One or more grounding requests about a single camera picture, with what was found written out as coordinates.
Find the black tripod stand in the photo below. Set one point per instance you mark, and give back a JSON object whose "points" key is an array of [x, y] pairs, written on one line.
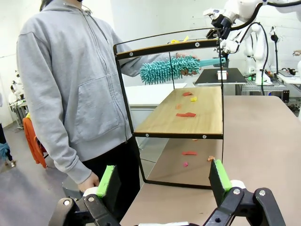
{"points": [[276, 56]]}

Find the white and red box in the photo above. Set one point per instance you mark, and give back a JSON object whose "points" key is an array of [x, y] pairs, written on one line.
{"points": [[222, 75]]}

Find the person right hand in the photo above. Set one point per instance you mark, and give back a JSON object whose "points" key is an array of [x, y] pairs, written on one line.
{"points": [[88, 183]]}

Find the black frame wooden shelf rack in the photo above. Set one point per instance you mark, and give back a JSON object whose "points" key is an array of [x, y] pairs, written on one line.
{"points": [[188, 122]]}

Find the aluminium frame table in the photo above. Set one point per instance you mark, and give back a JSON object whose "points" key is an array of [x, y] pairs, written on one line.
{"points": [[263, 89]]}

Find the bystander hand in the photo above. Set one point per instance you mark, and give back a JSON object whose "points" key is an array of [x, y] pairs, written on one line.
{"points": [[297, 53]]}

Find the person in grey hoodie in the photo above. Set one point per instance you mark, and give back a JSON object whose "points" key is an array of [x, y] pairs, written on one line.
{"points": [[70, 82]]}

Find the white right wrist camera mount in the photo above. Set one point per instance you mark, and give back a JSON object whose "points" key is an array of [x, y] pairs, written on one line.
{"points": [[231, 46]]}

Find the large white table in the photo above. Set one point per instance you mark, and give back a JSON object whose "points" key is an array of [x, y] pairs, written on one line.
{"points": [[150, 94]]}

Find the black top cart table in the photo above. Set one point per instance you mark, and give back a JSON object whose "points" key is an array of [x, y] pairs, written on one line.
{"points": [[209, 76]]}

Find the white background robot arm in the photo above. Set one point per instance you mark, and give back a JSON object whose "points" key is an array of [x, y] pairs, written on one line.
{"points": [[257, 47]]}

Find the orange garment on chair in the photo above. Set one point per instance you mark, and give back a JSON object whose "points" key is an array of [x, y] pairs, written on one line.
{"points": [[33, 141]]}

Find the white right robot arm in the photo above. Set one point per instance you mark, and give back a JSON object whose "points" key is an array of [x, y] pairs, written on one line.
{"points": [[244, 7]]}

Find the long red paper scrap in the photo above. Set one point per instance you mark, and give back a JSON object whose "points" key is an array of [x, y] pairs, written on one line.
{"points": [[189, 153], [185, 115]]}

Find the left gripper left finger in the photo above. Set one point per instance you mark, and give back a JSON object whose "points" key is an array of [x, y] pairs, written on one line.
{"points": [[110, 183]]}

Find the person left forearm grey sleeve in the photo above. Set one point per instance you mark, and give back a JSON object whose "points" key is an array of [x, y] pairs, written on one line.
{"points": [[141, 64]]}

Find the pink paper scrap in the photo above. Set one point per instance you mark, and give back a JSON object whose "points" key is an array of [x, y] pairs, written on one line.
{"points": [[185, 164]]}

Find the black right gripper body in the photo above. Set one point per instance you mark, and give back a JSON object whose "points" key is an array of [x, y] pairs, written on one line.
{"points": [[219, 22]]}

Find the yellow paper scrap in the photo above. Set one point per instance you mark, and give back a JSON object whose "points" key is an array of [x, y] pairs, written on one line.
{"points": [[185, 38], [174, 41], [193, 99]]}

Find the teal chenille duster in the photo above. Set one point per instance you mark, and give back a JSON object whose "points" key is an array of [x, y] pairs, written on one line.
{"points": [[160, 70]]}

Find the person right forearm grey sleeve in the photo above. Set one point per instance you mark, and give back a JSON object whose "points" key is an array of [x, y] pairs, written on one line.
{"points": [[70, 160]]}

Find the person left hand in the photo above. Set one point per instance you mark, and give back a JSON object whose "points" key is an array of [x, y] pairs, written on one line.
{"points": [[188, 72]]}

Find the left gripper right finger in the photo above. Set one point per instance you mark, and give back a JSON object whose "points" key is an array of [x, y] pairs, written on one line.
{"points": [[218, 181]]}

